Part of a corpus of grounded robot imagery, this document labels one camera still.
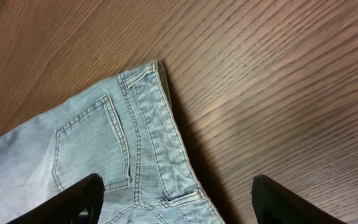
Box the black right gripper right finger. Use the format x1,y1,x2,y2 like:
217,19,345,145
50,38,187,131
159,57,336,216
251,175,345,224

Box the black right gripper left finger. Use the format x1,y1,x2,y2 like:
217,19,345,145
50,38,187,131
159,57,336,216
8,173,104,224

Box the light blue denim shorts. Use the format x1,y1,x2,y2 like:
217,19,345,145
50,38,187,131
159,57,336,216
0,60,223,223

